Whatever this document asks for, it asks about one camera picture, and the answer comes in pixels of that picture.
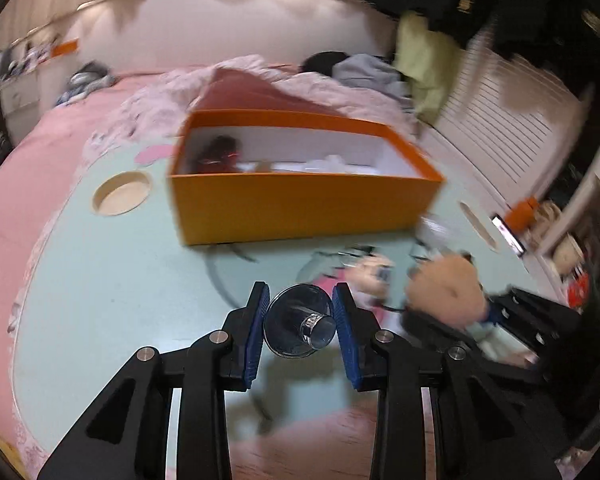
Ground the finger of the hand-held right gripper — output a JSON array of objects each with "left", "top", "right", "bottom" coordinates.
[
  {"left": 401, "top": 307, "right": 481, "bottom": 348},
  {"left": 477, "top": 295, "right": 501, "bottom": 323}
]

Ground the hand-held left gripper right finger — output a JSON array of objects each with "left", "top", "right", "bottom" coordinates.
[{"left": 331, "top": 282, "right": 563, "bottom": 480}]

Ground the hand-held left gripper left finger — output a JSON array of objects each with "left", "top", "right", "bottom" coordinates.
[{"left": 37, "top": 281, "right": 271, "bottom": 480}]

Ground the brown plush toy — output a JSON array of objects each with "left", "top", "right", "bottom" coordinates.
[{"left": 406, "top": 252, "right": 488, "bottom": 331}]

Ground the orange cardboard box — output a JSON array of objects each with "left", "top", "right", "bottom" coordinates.
[{"left": 167, "top": 109, "right": 446, "bottom": 247}]

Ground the white printed card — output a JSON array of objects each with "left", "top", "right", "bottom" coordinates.
[{"left": 472, "top": 322, "right": 538, "bottom": 366}]

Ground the small cartoon figurine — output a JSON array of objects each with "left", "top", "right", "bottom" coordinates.
[{"left": 347, "top": 252, "right": 396, "bottom": 293}]

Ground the smartphone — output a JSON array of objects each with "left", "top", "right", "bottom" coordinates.
[{"left": 491, "top": 214, "right": 527, "bottom": 258}]

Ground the small orange box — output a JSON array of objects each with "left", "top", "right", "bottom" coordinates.
[{"left": 511, "top": 196, "right": 540, "bottom": 228}]

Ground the white slatted panel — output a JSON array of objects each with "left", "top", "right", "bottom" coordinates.
[{"left": 425, "top": 35, "right": 596, "bottom": 211}]

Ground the pink floral blanket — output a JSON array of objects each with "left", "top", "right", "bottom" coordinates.
[{"left": 82, "top": 54, "right": 416, "bottom": 161}]

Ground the grey hoodie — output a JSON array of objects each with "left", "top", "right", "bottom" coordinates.
[{"left": 332, "top": 55, "right": 413, "bottom": 98}]

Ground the yellow-green garment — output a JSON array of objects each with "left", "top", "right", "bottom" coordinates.
[{"left": 392, "top": 10, "right": 463, "bottom": 126}]

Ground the black clothing pile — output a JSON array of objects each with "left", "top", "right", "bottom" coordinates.
[{"left": 300, "top": 51, "right": 351, "bottom": 77}]

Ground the pink bed sheet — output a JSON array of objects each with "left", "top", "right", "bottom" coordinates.
[{"left": 0, "top": 67, "right": 216, "bottom": 461}]

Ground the blue grey clothes pile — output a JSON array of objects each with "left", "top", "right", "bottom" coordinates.
[{"left": 55, "top": 62, "right": 118, "bottom": 106}]

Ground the white nightstand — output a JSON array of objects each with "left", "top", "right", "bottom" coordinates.
[{"left": 0, "top": 67, "right": 41, "bottom": 131}]

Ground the cluster of small bottles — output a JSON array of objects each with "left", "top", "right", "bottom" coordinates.
[{"left": 7, "top": 40, "right": 56, "bottom": 73}]

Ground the black cable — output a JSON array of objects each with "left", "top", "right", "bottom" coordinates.
[{"left": 205, "top": 242, "right": 253, "bottom": 311}]

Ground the dark red corduroy pillow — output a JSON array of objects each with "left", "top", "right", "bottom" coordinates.
[{"left": 192, "top": 67, "right": 351, "bottom": 121}]

